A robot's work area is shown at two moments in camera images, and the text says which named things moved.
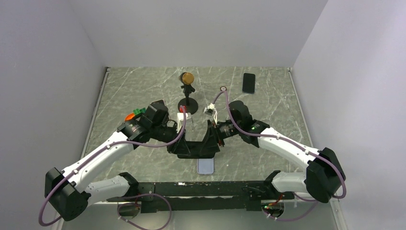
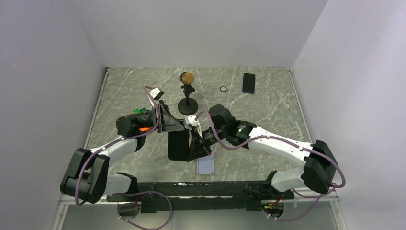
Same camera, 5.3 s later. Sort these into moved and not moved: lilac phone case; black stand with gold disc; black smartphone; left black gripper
Moved: left black gripper
Not moved: black stand with gold disc; lilac phone case; black smartphone
